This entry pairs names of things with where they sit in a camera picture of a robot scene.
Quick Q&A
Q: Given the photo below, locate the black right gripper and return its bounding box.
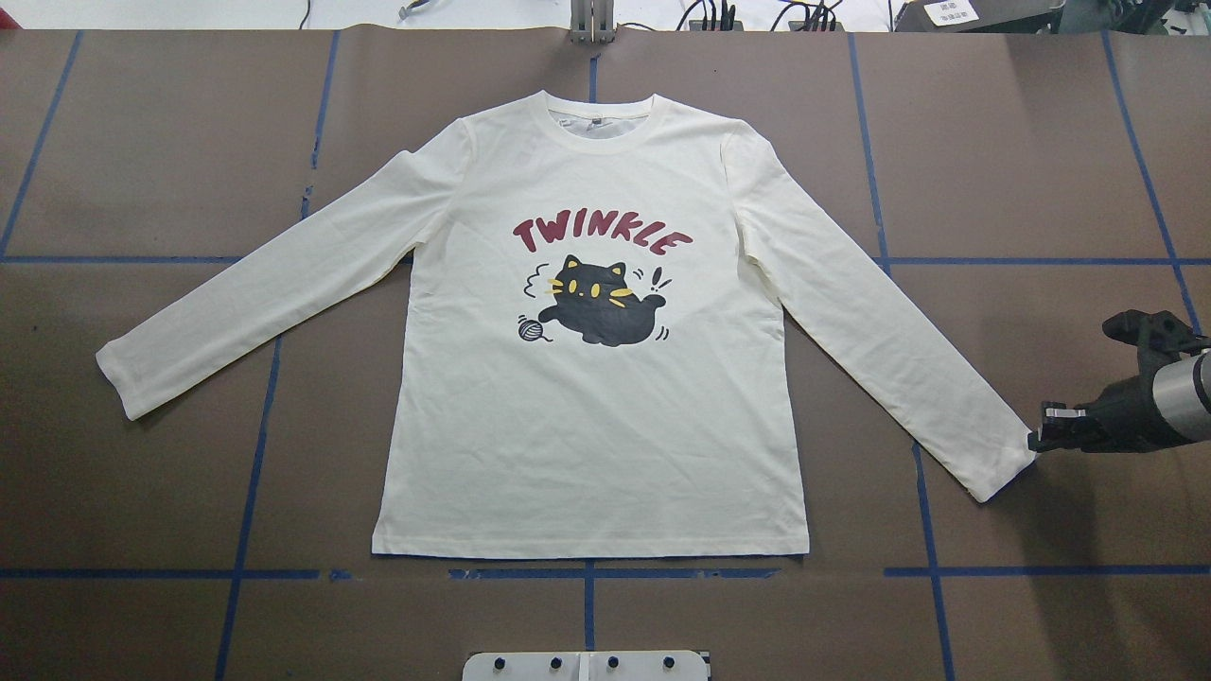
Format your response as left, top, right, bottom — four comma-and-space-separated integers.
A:
1027, 376, 1163, 453

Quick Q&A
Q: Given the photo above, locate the cream long-sleeve cat shirt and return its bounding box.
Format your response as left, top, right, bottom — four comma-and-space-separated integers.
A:
96, 92, 1034, 560

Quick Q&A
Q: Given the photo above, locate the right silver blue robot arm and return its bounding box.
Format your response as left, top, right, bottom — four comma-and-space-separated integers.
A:
1027, 354, 1210, 453

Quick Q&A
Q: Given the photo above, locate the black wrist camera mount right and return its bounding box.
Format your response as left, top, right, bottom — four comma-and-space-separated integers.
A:
1101, 309, 1210, 376

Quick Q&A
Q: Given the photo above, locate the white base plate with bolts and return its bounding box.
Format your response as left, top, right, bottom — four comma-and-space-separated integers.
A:
463, 649, 712, 680

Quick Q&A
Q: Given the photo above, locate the aluminium frame post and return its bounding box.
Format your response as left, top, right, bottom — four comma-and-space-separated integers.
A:
570, 0, 616, 44

